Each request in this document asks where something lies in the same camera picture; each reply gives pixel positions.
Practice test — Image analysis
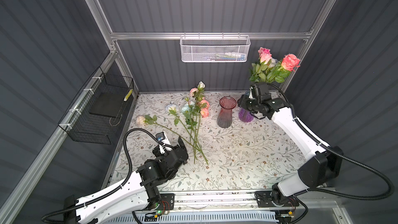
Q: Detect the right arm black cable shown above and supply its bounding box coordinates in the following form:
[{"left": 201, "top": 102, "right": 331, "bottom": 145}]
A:
[{"left": 267, "top": 83, "right": 395, "bottom": 201}]

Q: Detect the light pink rose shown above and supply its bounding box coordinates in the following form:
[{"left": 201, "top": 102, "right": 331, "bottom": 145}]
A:
[{"left": 249, "top": 52, "right": 275, "bottom": 83}]

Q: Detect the black wire side basket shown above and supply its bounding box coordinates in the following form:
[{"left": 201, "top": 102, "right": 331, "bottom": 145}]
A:
[{"left": 59, "top": 68, "right": 135, "bottom": 145}]

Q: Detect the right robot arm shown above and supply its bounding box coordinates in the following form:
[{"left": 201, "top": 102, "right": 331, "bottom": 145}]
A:
[{"left": 237, "top": 83, "right": 343, "bottom": 206}]

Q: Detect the white perforated cable tray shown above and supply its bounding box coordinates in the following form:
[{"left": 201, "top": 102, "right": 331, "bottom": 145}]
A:
[{"left": 102, "top": 211, "right": 279, "bottom": 224}]

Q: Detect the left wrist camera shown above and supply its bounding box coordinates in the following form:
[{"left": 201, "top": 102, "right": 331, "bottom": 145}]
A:
[{"left": 152, "top": 132, "right": 174, "bottom": 157}]

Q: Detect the red glass vase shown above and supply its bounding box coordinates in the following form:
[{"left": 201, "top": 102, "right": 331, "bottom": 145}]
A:
[{"left": 217, "top": 96, "right": 237, "bottom": 128}]

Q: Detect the blue purple glass vase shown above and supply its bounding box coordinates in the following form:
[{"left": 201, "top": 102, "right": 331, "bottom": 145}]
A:
[{"left": 237, "top": 95, "right": 254, "bottom": 123}]

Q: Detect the coral pink rose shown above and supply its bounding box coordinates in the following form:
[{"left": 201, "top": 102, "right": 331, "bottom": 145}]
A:
[{"left": 266, "top": 54, "right": 301, "bottom": 84}]

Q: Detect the pink peony spray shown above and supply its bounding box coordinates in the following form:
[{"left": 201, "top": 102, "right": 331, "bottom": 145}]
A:
[{"left": 188, "top": 81, "right": 209, "bottom": 165}]

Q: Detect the white wire wall basket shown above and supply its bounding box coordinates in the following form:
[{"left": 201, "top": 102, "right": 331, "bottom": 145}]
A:
[{"left": 179, "top": 34, "right": 251, "bottom": 63}]

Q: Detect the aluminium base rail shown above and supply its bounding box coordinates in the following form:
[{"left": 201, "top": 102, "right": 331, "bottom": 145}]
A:
[{"left": 90, "top": 187, "right": 343, "bottom": 214}]

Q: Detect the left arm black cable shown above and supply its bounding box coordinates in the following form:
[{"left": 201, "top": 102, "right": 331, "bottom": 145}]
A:
[{"left": 41, "top": 128, "right": 175, "bottom": 224}]

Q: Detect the magenta pink rose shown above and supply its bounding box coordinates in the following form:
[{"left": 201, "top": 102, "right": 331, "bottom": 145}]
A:
[{"left": 258, "top": 47, "right": 272, "bottom": 81}]

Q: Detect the white peony flower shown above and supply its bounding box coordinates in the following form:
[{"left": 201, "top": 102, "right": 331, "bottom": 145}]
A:
[{"left": 181, "top": 102, "right": 198, "bottom": 163}]

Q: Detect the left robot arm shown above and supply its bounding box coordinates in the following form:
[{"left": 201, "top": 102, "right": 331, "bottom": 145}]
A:
[{"left": 63, "top": 137, "right": 189, "bottom": 224}]

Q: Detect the floral patterned table mat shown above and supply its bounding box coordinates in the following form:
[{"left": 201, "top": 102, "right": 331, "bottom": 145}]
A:
[{"left": 127, "top": 92, "right": 306, "bottom": 192}]

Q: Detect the yellow marker pen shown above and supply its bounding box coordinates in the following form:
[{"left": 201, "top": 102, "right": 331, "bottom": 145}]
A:
[{"left": 124, "top": 89, "right": 133, "bottom": 102}]

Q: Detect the pale pink rose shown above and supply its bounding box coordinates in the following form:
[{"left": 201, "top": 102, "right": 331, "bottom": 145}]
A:
[{"left": 136, "top": 115, "right": 202, "bottom": 153}]

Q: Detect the white blue rose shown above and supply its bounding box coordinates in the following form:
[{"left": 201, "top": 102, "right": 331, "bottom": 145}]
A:
[{"left": 166, "top": 104, "right": 209, "bottom": 166}]

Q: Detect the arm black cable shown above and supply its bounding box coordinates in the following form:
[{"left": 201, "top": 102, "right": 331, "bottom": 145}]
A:
[
  {"left": 267, "top": 83, "right": 395, "bottom": 201},
  {"left": 41, "top": 128, "right": 175, "bottom": 224}
]

